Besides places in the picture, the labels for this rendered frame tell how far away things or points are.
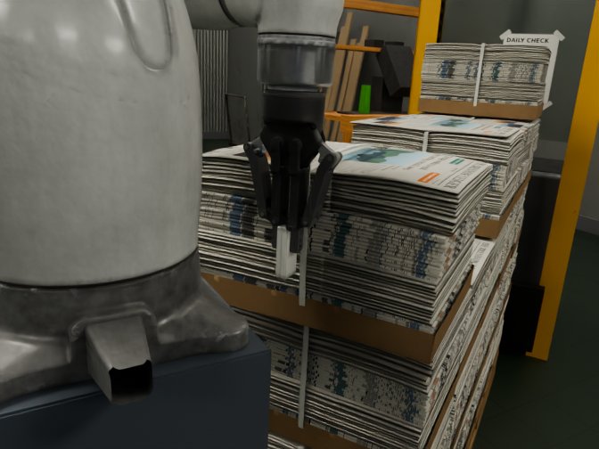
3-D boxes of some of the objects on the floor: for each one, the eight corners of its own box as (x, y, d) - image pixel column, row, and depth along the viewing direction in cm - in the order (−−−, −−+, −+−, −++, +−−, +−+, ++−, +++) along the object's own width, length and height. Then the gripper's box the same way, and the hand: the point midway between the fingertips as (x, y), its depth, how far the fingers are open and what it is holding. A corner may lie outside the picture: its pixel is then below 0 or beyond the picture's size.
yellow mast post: (385, 317, 262) (430, -98, 208) (390, 310, 269) (436, -92, 216) (403, 322, 258) (453, -100, 204) (407, 315, 265) (458, -94, 212)
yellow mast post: (525, 355, 233) (619, -116, 179) (527, 346, 241) (618, -108, 187) (546, 361, 229) (650, -119, 175) (548, 352, 237) (647, -111, 183)
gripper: (357, 91, 61) (342, 277, 68) (264, 85, 67) (258, 257, 74) (331, 92, 55) (317, 297, 62) (230, 85, 61) (228, 273, 68)
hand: (286, 249), depth 67 cm, fingers closed
